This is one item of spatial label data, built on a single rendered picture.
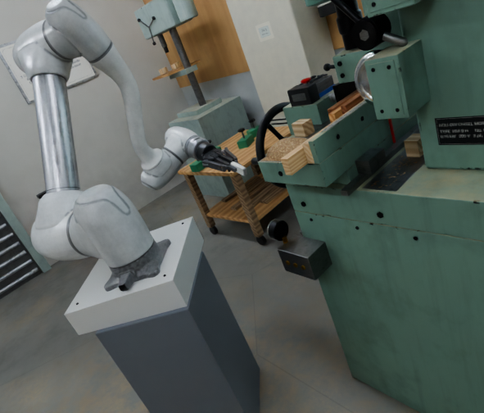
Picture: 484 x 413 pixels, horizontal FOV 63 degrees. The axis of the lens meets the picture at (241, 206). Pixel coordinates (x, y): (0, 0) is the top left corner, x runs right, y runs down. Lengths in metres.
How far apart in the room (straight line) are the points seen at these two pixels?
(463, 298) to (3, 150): 3.32
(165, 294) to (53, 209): 0.43
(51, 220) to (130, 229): 0.26
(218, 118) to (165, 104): 1.03
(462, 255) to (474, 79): 0.34
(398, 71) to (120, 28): 3.46
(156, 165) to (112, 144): 2.33
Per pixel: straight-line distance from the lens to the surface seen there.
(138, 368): 1.34
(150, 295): 1.15
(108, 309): 1.22
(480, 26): 0.83
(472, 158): 0.92
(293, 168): 0.87
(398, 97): 0.82
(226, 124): 3.26
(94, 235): 1.15
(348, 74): 1.07
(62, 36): 1.39
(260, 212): 2.43
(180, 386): 1.37
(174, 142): 1.60
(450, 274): 0.97
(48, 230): 1.30
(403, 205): 0.91
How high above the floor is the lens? 1.23
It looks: 24 degrees down
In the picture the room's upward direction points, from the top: 22 degrees counter-clockwise
